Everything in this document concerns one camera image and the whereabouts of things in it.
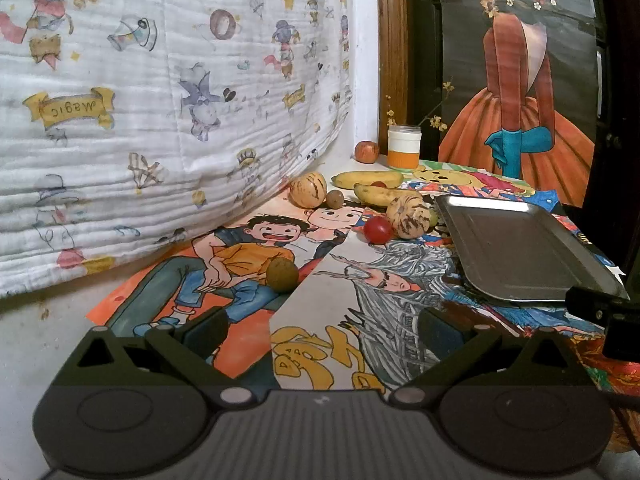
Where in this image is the striped pepino melon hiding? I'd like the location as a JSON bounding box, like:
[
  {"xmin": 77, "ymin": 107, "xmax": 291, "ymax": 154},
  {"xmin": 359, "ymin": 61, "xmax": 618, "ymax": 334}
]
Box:
[
  {"xmin": 386, "ymin": 194, "xmax": 432, "ymax": 240},
  {"xmin": 288, "ymin": 171, "xmax": 328, "ymax": 209}
]

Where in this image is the yellow banana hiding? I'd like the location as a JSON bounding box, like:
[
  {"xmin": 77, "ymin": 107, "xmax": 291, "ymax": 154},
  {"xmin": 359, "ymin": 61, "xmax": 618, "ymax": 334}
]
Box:
[
  {"xmin": 331, "ymin": 170, "xmax": 404, "ymax": 190},
  {"xmin": 354, "ymin": 183, "xmax": 422, "ymax": 208}
]

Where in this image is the small brown kiwi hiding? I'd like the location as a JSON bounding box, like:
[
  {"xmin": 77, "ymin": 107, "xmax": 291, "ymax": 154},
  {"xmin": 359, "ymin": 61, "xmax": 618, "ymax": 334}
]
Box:
[{"xmin": 326, "ymin": 190, "xmax": 345, "ymax": 209}]

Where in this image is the colourful anime drawing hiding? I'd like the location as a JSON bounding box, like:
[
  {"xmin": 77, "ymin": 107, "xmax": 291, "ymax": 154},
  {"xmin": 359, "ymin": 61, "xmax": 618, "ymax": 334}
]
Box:
[{"xmin": 422, "ymin": 194, "xmax": 602, "ymax": 332}]

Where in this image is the silver metal tray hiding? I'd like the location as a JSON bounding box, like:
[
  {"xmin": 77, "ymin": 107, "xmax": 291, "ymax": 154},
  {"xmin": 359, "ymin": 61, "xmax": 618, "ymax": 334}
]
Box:
[{"xmin": 435, "ymin": 195, "xmax": 628, "ymax": 304}]

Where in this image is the orange white glass jar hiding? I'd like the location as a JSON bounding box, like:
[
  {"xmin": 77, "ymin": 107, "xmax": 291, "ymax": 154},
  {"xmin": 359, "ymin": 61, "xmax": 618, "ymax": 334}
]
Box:
[{"xmin": 387, "ymin": 125, "xmax": 422, "ymax": 171}]

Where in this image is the red apple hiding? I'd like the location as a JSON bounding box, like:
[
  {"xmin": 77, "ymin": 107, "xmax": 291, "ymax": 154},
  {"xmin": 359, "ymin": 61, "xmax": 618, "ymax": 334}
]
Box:
[{"xmin": 354, "ymin": 141, "xmax": 380, "ymax": 165}]

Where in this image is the dried yellow flower sprig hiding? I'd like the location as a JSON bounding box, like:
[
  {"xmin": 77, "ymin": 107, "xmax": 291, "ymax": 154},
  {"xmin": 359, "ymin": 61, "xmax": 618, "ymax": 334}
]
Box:
[{"xmin": 386, "ymin": 80, "xmax": 456, "ymax": 133}]

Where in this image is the white cartoon print cloth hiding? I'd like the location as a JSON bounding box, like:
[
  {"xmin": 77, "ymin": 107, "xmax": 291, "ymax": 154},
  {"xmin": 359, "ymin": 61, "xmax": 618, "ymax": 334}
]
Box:
[{"xmin": 1, "ymin": 0, "xmax": 352, "ymax": 297}]

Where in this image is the orange dress girl poster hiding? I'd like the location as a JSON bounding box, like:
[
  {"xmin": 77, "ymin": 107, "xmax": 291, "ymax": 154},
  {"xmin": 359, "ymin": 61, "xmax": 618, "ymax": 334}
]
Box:
[{"xmin": 438, "ymin": 0, "xmax": 594, "ymax": 207}]

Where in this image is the brown wooden door frame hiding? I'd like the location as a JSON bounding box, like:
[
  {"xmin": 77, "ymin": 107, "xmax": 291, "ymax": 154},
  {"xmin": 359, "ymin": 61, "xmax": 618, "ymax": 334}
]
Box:
[{"xmin": 378, "ymin": 0, "xmax": 411, "ymax": 154}]

